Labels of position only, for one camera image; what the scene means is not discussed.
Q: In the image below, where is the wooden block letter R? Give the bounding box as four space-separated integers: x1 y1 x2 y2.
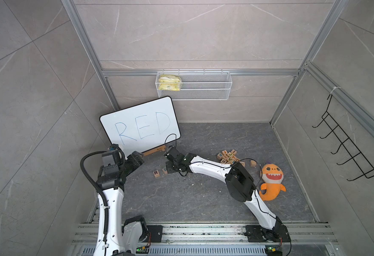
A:
153 170 160 178

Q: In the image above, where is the wooden block letter E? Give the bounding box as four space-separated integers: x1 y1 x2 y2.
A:
162 167 168 175

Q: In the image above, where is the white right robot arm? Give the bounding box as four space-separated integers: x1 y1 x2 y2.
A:
164 145 291 242

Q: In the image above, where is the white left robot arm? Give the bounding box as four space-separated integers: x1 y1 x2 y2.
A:
80 144 148 256

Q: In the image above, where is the pile of wooden letter blocks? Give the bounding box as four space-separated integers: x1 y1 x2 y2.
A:
216 149 246 166

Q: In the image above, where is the wooden whiteboard stand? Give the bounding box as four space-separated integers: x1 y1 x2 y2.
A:
143 145 166 156

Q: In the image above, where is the whiteboard with RED written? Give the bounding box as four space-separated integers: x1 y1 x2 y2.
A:
99 96 180 156

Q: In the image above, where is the lone wooden block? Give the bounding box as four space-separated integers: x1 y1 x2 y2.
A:
250 160 257 167

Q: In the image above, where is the yellow packet in basket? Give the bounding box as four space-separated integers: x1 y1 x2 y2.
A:
158 75 182 91

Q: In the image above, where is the orange shark plush toy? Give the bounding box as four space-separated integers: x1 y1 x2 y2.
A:
259 164 286 201

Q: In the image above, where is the white wire mesh basket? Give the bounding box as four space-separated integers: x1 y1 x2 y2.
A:
155 71 232 101

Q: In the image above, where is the black wall hook rack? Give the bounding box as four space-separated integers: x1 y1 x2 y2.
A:
312 95 374 182

